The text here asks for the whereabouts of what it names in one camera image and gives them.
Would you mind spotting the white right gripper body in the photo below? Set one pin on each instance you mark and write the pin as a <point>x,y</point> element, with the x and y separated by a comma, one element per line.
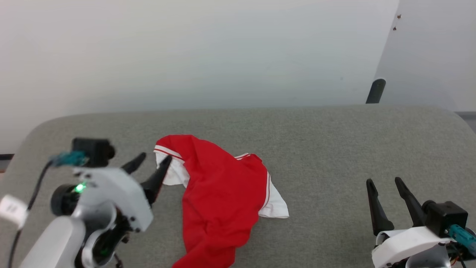
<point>401,245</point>

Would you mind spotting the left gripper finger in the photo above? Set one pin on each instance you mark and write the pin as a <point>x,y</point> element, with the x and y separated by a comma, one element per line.
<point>156,180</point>
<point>134,163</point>

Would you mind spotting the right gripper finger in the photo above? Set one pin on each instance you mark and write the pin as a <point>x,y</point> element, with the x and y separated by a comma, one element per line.
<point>412,206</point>
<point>379,212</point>

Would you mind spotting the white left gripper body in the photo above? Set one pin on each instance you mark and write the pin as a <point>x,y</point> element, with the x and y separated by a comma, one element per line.
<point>119,193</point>

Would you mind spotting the red and white basketball jersey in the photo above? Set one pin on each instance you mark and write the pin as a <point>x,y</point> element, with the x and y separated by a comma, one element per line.
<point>219,193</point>

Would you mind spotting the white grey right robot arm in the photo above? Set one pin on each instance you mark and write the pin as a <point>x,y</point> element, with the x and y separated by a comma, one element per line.
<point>431,260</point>

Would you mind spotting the grey fabric sofa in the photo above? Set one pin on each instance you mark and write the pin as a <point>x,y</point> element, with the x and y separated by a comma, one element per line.
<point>316,149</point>

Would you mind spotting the black pole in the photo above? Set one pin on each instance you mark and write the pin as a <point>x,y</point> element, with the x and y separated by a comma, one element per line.
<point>375,91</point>

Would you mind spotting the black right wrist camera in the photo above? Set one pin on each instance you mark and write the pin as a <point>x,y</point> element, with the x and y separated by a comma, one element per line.
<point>446,217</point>

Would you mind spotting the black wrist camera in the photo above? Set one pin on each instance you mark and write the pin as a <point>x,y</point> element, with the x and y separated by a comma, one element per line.
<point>93,150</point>
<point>446,217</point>

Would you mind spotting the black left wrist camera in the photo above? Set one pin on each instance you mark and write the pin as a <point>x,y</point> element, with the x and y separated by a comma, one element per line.
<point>93,150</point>

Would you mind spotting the teal right camera connector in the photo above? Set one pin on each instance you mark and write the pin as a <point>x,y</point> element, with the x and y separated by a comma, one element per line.
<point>463,238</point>

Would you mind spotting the teal camera connector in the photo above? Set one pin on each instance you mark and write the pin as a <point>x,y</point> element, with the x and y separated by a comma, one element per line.
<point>463,238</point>
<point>68,159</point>

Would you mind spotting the teal left camera connector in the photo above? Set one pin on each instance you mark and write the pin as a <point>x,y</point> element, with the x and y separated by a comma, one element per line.
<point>68,159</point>

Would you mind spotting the black picture frame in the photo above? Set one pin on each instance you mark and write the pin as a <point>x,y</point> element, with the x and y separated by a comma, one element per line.
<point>5,157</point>

